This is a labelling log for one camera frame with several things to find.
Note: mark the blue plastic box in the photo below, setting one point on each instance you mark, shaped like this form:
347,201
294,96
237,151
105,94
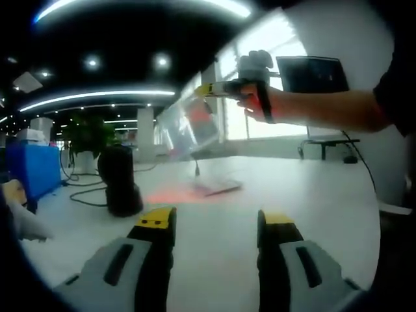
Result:
35,172

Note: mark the black metal desk stand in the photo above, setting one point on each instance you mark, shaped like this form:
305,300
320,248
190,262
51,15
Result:
325,141

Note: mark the white box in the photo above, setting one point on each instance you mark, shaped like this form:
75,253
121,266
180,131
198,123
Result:
32,135

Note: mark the potted green plant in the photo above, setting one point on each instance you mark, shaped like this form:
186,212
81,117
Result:
87,133

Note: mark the white table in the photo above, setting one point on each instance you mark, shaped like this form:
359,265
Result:
292,188

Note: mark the pale yellow bag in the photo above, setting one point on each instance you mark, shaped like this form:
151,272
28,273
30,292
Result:
14,191

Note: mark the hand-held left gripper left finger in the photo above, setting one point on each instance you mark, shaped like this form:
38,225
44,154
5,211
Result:
156,260

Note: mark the person's dark shirt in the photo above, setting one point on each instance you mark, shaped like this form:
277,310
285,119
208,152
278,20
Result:
399,97

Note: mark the curved ceiling light strip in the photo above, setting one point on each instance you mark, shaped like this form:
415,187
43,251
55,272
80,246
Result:
3,119
130,94

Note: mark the ceiling air vent panel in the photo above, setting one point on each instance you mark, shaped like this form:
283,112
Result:
27,81

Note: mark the grey cloth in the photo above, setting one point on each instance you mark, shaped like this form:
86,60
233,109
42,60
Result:
31,224

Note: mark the white paper sheet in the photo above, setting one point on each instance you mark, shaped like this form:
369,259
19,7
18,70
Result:
395,208

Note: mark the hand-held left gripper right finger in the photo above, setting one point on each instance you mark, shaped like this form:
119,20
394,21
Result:
273,276

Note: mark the clear purple sheet goods packet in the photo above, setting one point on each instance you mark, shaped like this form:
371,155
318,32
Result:
182,130

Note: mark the clear white sheet goods packet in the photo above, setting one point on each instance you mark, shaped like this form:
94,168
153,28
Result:
217,188

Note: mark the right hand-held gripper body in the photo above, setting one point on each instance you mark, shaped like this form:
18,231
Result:
255,70

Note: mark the ceiling spotlights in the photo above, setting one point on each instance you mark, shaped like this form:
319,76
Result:
161,60

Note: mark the black barcode scanner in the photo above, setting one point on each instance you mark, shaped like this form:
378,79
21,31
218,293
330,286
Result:
118,182

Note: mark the person's right hand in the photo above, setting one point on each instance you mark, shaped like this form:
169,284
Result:
256,107

